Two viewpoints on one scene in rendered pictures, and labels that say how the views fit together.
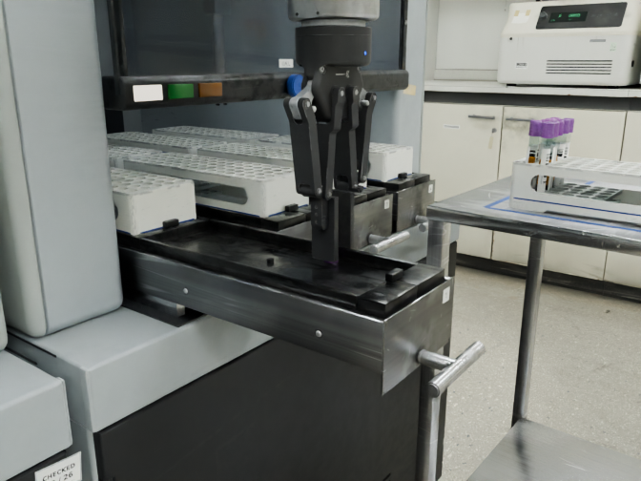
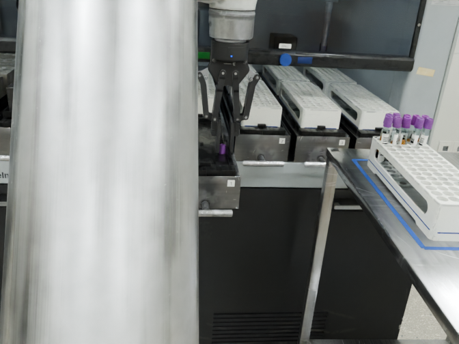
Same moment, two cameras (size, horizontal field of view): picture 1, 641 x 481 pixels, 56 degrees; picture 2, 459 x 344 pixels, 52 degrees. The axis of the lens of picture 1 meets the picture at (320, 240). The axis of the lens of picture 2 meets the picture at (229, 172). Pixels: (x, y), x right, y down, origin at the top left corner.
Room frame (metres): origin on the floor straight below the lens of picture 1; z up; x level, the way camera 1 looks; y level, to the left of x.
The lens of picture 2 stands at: (-0.03, -0.72, 1.19)
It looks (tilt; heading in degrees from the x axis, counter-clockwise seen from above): 24 degrees down; 46
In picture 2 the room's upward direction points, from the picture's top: 4 degrees clockwise
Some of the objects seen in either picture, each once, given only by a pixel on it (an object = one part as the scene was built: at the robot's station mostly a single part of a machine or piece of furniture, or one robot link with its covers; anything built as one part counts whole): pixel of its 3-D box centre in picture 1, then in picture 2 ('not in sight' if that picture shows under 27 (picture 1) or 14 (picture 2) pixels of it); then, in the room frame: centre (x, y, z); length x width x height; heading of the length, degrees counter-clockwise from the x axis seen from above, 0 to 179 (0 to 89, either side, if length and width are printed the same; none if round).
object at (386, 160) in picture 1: (331, 159); (358, 106); (1.14, -0.02, 0.83); 0.30 x 0.10 x 0.06; 53
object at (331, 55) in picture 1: (333, 73); (229, 62); (0.63, -0.01, 1.00); 0.08 x 0.07 x 0.09; 143
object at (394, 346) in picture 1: (187, 259); (199, 134); (0.71, 0.16, 0.78); 0.73 x 0.14 x 0.09; 53
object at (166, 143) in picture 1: (157, 154); (283, 79); (1.21, 0.32, 0.83); 0.30 x 0.10 x 0.06; 53
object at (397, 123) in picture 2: (547, 163); (393, 144); (0.81, -0.31, 0.88); 0.02 x 0.02 x 0.11
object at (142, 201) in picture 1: (95, 197); (197, 94); (0.81, 0.31, 0.83); 0.30 x 0.10 x 0.06; 53
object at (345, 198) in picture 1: (341, 221); (231, 136); (0.64, -0.02, 0.84); 0.03 x 0.01 x 0.07; 53
